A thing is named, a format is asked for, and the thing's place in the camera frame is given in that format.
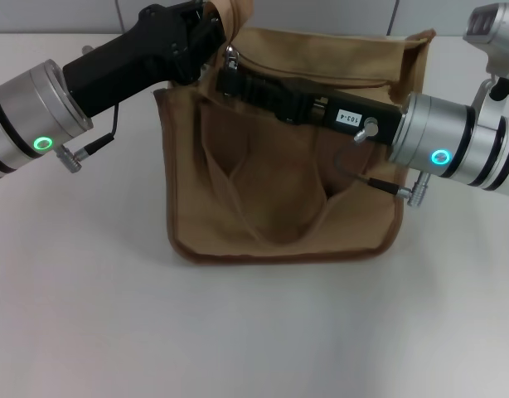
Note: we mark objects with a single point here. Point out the khaki canvas food bag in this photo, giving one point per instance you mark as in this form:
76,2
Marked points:
279,186

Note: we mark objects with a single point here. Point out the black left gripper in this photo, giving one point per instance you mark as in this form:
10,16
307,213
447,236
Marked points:
126,62

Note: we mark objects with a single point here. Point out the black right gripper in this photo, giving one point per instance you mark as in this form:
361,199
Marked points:
321,112

